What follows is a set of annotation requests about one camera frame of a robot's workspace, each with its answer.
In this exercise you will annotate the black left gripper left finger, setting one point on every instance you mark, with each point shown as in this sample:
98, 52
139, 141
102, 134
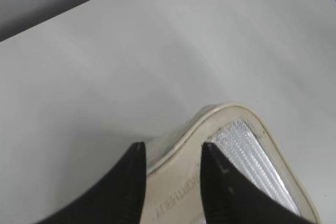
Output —
118, 197

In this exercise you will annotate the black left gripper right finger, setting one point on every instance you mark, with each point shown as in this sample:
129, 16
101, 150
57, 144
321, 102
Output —
229, 197

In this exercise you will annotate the cream white zipper bag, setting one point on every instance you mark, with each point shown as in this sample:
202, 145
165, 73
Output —
173, 193

